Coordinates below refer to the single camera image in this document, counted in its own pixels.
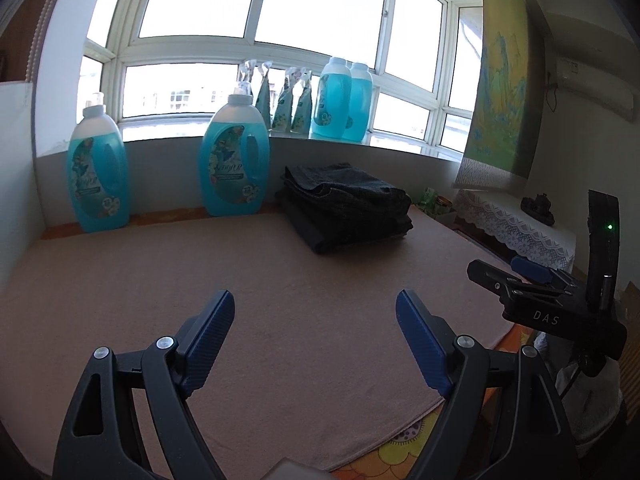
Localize right white gloved hand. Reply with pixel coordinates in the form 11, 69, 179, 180
555, 359, 623, 455

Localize orange floral bedsheet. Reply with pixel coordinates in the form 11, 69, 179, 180
39, 201, 536, 480

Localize dark object on table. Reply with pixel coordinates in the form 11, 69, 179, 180
521, 193, 555, 226

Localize pink beige blanket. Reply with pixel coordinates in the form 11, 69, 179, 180
1, 211, 510, 479

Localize green box and tin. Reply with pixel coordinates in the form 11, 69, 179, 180
418, 188, 454, 219

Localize left blue detergent jug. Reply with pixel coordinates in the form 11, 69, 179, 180
66, 93, 130, 233

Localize blue detergent jug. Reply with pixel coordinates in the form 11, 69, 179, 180
66, 93, 130, 233
198, 93, 270, 217

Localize right blue detergent jug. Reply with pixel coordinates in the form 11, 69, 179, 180
198, 93, 270, 217

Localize folded black clothes stack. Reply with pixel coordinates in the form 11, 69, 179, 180
274, 162, 413, 255

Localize white air conditioner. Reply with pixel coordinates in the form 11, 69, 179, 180
549, 13, 639, 122

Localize spray pouch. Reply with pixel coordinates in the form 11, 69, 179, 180
255, 61, 272, 129
291, 68, 312, 136
271, 67, 297, 132
234, 60, 257, 96

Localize blue bottle on sill right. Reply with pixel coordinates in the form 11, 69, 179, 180
343, 63, 373, 143

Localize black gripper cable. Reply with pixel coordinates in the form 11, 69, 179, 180
560, 366, 586, 403

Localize yellow landscape wall painting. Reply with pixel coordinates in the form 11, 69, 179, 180
459, 0, 529, 188

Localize white window frame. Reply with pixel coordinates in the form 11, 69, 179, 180
77, 0, 483, 160

